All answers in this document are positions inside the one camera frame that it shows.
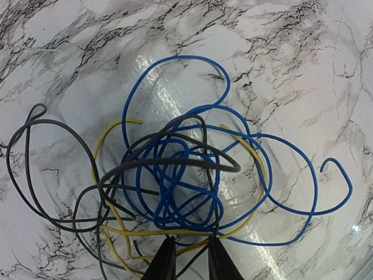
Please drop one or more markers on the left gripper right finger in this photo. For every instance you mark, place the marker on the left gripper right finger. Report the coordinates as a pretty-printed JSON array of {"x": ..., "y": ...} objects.
[{"x": 221, "y": 266}]

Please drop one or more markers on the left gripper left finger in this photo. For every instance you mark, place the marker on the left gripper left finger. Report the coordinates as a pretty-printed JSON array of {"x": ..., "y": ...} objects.
[{"x": 163, "y": 265}]

